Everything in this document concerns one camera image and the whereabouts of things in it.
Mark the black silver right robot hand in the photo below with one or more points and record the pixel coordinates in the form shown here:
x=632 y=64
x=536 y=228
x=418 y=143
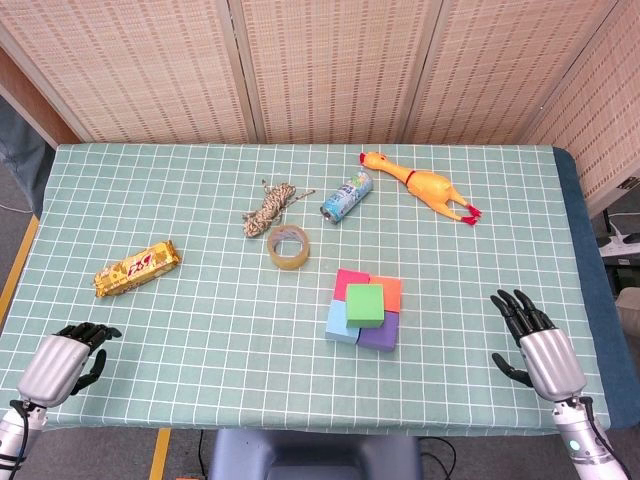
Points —
x=550 y=357

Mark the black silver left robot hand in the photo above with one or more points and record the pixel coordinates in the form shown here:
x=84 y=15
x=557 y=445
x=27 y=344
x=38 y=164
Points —
x=52 y=367

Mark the orange foam block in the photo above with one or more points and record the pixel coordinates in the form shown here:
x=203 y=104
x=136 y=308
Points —
x=392 y=295

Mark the purple foam block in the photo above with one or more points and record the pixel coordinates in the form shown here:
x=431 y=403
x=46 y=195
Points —
x=380 y=337

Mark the green foam block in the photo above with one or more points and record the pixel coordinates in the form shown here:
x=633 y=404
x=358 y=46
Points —
x=365 y=306

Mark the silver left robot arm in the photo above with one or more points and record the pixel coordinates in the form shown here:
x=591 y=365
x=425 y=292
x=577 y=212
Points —
x=12 y=435

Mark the dark blue table pad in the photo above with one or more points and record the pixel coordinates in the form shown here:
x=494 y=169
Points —
x=587 y=280

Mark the gold snack pack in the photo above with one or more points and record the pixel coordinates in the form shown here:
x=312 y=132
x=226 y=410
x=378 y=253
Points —
x=137 y=268

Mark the white power strip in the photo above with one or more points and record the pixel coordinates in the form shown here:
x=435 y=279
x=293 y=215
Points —
x=622 y=235

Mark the yellow rubber chicken toy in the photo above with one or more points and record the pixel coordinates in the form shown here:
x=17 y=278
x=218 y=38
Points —
x=425 y=185

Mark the pink foam block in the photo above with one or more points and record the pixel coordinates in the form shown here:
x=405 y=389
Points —
x=350 y=282

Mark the light blue foam block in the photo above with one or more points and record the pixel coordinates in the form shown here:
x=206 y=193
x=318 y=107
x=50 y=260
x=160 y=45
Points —
x=337 y=322

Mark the grey-blue fabric seat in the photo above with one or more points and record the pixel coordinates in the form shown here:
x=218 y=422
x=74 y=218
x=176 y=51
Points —
x=22 y=150

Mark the woven folding screen panel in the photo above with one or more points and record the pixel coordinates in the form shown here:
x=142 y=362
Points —
x=340 y=70
x=135 y=70
x=607 y=125
x=500 y=70

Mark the green checked tablecloth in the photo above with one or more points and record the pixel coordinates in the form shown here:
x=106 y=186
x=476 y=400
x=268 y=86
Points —
x=300 y=300

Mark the blue-grey robot torso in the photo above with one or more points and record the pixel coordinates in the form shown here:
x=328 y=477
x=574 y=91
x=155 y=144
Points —
x=312 y=455

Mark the blue drink can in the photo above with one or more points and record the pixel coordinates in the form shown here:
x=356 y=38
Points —
x=346 y=196

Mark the clear packing tape roll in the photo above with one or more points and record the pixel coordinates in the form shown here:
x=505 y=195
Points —
x=289 y=257

